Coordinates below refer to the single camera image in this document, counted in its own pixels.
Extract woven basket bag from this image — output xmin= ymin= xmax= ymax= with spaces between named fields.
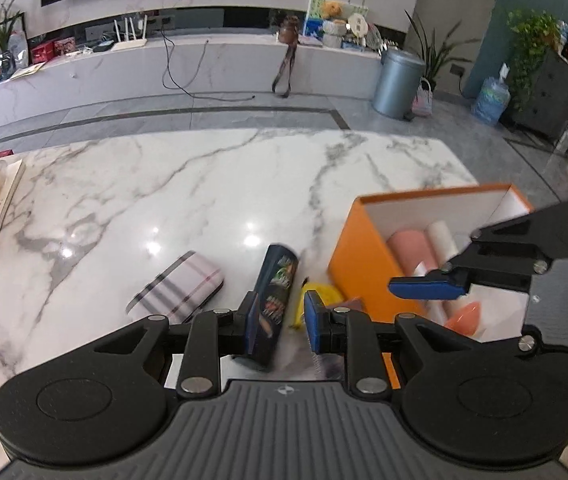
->
xmin=411 ymin=78 xmax=435 ymax=117

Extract yellow plastic object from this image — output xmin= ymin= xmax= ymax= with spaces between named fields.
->
xmin=289 ymin=282 xmax=345 ymax=330

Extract dark printed tube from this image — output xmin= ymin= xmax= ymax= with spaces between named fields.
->
xmin=234 ymin=244 xmax=301 ymax=373

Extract printed picture card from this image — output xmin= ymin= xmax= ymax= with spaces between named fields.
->
xmin=304 ymin=0 xmax=369 ymax=44

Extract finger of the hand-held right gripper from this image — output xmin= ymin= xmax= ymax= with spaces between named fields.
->
xmin=388 ymin=212 xmax=552 ymax=301

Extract marble television bench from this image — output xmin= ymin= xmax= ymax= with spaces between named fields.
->
xmin=0 ymin=34 xmax=385 ymax=139

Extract snake plant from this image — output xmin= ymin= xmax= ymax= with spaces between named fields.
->
xmin=404 ymin=10 xmax=480 ymax=94

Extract orange cardboard box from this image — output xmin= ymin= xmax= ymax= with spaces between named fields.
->
xmin=326 ymin=183 xmax=535 ymax=391

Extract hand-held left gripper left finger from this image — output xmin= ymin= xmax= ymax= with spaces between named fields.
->
xmin=91 ymin=292 xmax=262 ymax=400

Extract pink bottle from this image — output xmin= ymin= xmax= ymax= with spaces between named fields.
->
xmin=386 ymin=229 xmax=444 ymax=281

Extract brown bottle bag with strap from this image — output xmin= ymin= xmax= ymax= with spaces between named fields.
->
xmin=271 ymin=16 xmax=301 ymax=99

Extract grey pedal trash can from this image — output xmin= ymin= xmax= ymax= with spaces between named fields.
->
xmin=372 ymin=47 xmax=427 ymax=120

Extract green pothos plant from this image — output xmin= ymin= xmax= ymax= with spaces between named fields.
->
xmin=506 ymin=9 xmax=568 ymax=112

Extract dark grey cabinet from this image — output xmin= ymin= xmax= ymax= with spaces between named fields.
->
xmin=511 ymin=49 xmax=568 ymax=142

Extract coral pink plastic object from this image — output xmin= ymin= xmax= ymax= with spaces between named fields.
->
xmin=444 ymin=300 xmax=482 ymax=337

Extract blue water jug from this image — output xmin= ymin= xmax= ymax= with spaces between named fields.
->
xmin=471 ymin=64 xmax=512 ymax=127

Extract white tube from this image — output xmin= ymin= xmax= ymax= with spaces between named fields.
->
xmin=424 ymin=221 xmax=460 ymax=267

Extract plaid glasses case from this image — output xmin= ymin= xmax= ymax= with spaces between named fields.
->
xmin=125 ymin=251 xmax=225 ymax=326

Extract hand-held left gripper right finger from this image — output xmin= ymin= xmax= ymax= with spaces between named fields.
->
xmin=304 ymin=290 xmax=535 ymax=401

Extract black cable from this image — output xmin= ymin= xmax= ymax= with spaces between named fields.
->
xmin=161 ymin=29 xmax=257 ymax=102

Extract white plastic bag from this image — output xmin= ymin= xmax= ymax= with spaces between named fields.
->
xmin=8 ymin=30 xmax=30 ymax=69

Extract white router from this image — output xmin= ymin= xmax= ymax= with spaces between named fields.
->
xmin=112 ymin=15 xmax=149 ymax=52

